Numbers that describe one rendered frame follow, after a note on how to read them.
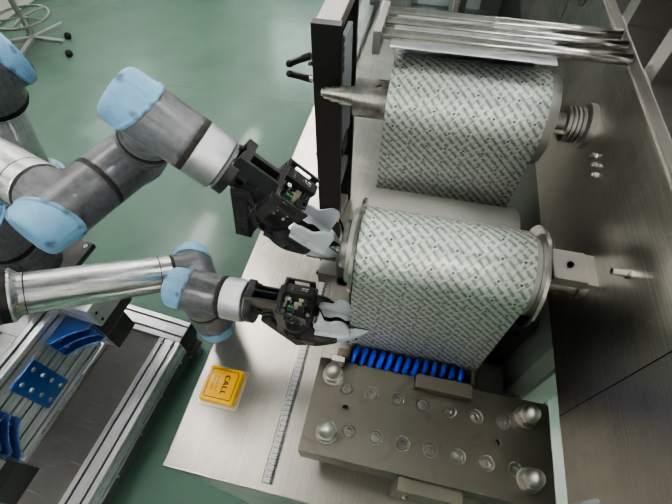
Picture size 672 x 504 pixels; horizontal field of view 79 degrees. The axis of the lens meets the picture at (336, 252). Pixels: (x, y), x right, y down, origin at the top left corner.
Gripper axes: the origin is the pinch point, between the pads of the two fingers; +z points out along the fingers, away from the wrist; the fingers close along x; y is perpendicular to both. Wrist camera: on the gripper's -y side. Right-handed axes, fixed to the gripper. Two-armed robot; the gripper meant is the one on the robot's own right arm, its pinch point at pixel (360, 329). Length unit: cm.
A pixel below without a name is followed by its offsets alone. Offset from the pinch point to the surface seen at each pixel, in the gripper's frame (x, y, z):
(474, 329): -0.2, 8.4, 17.2
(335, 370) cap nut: -7.4, -1.9, -2.9
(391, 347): -0.3, -4.4, 5.9
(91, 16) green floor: 301, -109, -298
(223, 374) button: -8.1, -16.7, -26.3
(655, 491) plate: -20.5, 22.4, 30.1
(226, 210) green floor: 107, -109, -92
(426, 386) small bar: -6.0, -4.4, 12.7
